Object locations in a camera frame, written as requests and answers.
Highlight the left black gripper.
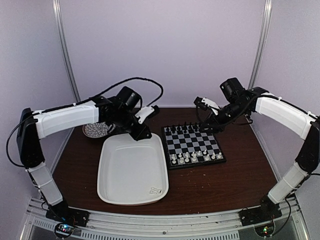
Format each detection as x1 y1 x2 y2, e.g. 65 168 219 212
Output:
114 108 152 141

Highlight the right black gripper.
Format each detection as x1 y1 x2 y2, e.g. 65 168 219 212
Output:
199 100 250 134

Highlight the white rectangular tray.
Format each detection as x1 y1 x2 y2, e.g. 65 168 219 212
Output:
97 133 169 206

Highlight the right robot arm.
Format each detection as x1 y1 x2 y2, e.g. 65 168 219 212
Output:
194 77 320 221

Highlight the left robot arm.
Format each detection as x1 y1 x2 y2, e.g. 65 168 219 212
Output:
5 86 156 222

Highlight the black chess pieces row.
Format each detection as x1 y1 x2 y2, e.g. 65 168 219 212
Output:
161 122 202 136

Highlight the white chess piece pair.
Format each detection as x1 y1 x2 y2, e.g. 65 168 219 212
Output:
149 187 162 195

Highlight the black and white chessboard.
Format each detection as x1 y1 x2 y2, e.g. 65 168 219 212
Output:
161 128 227 170

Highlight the patterned ceramic plate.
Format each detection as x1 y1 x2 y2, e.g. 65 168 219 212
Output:
82 122 116 139

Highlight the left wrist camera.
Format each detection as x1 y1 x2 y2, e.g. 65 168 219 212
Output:
135 105 160 125

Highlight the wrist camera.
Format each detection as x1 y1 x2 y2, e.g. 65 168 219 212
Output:
193 96 220 115
135 105 160 125

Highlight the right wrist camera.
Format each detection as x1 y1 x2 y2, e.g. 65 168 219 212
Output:
193 96 220 115

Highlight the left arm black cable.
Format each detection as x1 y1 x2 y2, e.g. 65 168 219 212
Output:
74 76 165 108

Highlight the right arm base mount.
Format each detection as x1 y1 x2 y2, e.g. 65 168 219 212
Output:
238 206 282 227

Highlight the front aluminium rail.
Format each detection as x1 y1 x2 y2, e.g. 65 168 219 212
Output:
19 194 308 240

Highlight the right aluminium frame post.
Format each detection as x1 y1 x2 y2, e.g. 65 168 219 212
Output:
248 0 273 89

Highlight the aluminium frame post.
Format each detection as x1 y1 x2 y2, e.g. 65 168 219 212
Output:
52 0 81 103
248 0 273 89

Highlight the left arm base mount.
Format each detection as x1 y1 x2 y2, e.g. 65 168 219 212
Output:
45 207 90 227

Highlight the left aluminium frame post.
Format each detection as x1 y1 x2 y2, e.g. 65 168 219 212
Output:
52 0 81 103

